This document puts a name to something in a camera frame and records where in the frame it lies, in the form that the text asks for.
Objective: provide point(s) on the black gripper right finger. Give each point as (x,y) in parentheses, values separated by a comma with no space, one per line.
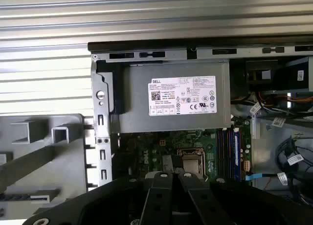
(195,200)

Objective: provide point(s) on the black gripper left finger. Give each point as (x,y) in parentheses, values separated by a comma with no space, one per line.
(156,200)

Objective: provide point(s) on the empty RAM slot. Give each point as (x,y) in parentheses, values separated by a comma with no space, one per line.
(230,151)
(225,151)
(219,151)

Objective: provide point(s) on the CPU socket with silver CPU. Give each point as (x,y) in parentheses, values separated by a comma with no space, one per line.
(190,164)

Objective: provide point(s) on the green motherboard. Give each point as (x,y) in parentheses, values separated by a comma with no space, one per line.
(146,146)

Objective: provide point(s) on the grey power supply white label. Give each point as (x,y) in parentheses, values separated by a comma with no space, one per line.
(137,100)

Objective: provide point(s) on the grey plastic parts rack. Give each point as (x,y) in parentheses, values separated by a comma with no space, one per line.
(73,127)

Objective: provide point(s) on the black open PC case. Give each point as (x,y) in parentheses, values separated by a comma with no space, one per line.
(171,54)

